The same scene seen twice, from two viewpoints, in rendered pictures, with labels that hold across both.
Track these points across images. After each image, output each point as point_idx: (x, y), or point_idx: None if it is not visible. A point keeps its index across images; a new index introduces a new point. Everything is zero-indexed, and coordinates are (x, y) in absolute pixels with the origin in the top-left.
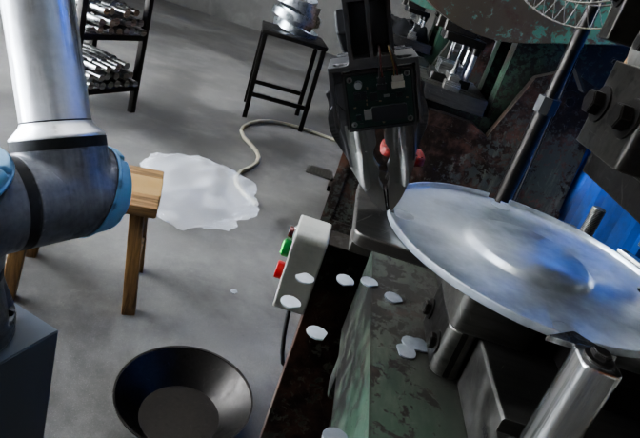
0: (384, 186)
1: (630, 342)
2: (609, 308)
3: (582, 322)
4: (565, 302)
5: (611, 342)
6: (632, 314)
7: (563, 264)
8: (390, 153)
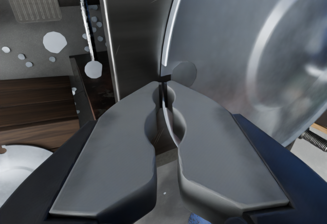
0: (161, 93)
1: (295, 127)
2: (310, 94)
3: (278, 131)
4: (281, 115)
5: (282, 137)
6: (322, 89)
7: (319, 59)
8: (183, 125)
